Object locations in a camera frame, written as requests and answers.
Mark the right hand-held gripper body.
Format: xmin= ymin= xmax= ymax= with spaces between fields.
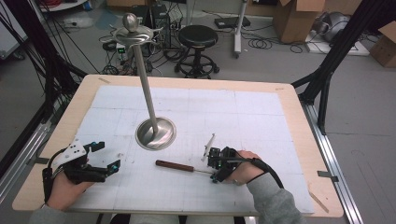
xmin=200 ymin=133 xmax=241 ymax=180

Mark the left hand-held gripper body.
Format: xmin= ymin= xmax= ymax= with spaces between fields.
xmin=54 ymin=137 xmax=108 ymax=185

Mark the metal ladle with wooden handle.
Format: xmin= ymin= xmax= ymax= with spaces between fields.
xmin=155 ymin=159 xmax=216 ymax=175

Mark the person's right hand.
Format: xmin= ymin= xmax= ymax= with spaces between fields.
xmin=224 ymin=149 xmax=268 ymax=186

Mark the person's left hand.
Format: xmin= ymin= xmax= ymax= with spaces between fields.
xmin=46 ymin=172 xmax=95 ymax=213

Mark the black table clamp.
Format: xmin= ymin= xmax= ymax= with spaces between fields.
xmin=26 ymin=157 xmax=50 ymax=166
xmin=317 ymin=170 xmax=340 ymax=183

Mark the white grid mat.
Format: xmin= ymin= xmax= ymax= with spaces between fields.
xmin=70 ymin=85 xmax=316 ymax=216

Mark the tall metal utensil stand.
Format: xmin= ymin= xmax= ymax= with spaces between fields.
xmin=112 ymin=12 xmax=177 ymax=151

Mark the strip of brown tape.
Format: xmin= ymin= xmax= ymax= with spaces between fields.
xmin=307 ymin=189 xmax=331 ymax=215

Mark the black round stool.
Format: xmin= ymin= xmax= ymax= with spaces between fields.
xmin=174 ymin=24 xmax=220 ymax=79

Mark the white stand pole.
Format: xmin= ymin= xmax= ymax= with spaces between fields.
xmin=233 ymin=0 xmax=250 ymax=59

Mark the white cabinet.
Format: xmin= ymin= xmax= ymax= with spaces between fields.
xmin=0 ymin=3 xmax=29 ymax=61

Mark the flat black device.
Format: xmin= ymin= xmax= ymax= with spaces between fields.
xmin=214 ymin=16 xmax=251 ymax=30

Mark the black computer tower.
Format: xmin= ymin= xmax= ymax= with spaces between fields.
xmin=151 ymin=3 xmax=172 ymax=49

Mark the large open cardboard box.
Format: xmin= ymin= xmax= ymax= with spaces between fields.
xmin=273 ymin=0 xmax=326 ymax=45

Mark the white floor board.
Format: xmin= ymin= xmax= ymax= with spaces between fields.
xmin=304 ymin=31 xmax=371 ymax=57

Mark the grey rounded appliance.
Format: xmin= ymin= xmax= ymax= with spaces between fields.
xmin=314 ymin=11 xmax=352 ymax=43

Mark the small cardboard box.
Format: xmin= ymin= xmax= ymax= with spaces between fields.
xmin=369 ymin=21 xmax=396 ymax=69

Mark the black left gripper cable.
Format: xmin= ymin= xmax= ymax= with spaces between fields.
xmin=41 ymin=148 xmax=68 ymax=204

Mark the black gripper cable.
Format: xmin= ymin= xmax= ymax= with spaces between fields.
xmin=226 ymin=157 xmax=285 ymax=190
xmin=41 ymin=148 xmax=68 ymax=204

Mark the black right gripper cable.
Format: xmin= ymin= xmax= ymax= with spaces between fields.
xmin=226 ymin=157 xmax=285 ymax=190

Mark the aluminium rail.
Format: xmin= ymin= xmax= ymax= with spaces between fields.
xmin=300 ymin=101 xmax=364 ymax=224
xmin=0 ymin=120 xmax=52 ymax=203

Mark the tangle of black floor cables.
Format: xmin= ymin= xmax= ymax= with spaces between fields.
xmin=98 ymin=26 xmax=188 ymax=77

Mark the black frame stand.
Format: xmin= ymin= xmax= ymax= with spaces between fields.
xmin=291 ymin=0 xmax=396 ymax=135
xmin=0 ymin=0 xmax=89 ymax=125

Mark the coiled black cable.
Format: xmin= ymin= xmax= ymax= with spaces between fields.
xmin=247 ymin=36 xmax=274 ymax=50

